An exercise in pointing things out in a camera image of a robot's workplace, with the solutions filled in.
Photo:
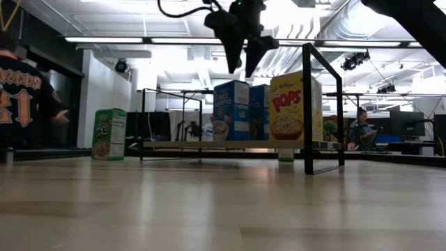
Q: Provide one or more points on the black hanging camera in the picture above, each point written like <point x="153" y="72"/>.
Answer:
<point x="121" y="65"/>

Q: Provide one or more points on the wooden shelf with black legs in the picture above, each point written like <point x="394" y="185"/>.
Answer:
<point x="209" y="144"/>

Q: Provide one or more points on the silver ventilation duct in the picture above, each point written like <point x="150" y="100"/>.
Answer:
<point x="296" y="59"/>

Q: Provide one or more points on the yellow Pops cereal box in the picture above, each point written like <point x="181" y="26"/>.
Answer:
<point x="317" y="111"/>
<point x="287" y="104"/>

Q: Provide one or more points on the blue background object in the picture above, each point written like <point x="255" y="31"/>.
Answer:
<point x="387" y="138"/>

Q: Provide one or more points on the person's shoes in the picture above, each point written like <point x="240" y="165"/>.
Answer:
<point x="24" y="97"/>

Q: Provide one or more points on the blue Rice Krispies box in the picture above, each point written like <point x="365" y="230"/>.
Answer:
<point x="259" y="115"/>
<point x="230" y="104"/>

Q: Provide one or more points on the black spotlight cluster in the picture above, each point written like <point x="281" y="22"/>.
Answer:
<point x="355" y="59"/>
<point x="386" y="89"/>

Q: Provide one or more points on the black background equipment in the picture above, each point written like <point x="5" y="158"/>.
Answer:
<point x="190" y="130"/>

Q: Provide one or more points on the small grey post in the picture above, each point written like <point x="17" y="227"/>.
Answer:
<point x="9" y="156"/>

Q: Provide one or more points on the green red background object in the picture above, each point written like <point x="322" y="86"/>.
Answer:
<point x="330" y="129"/>

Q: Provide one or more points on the ceiling strip light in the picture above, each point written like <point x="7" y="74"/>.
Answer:
<point x="186" y="40"/>
<point x="104" y="39"/>
<point x="362" y="43"/>

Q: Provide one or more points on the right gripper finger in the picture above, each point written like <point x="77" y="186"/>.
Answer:
<point x="232" y="49"/>
<point x="258" y="50"/>

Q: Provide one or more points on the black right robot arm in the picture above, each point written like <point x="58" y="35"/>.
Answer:
<point x="418" y="21"/>

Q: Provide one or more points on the black monitor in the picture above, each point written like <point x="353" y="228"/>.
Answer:
<point x="407" y="123"/>
<point x="439" y="134"/>

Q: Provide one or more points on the person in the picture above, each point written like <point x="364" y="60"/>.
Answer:
<point x="362" y="134"/>

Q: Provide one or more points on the black aluminium table frame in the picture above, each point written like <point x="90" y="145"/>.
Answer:
<point x="52" y="153"/>

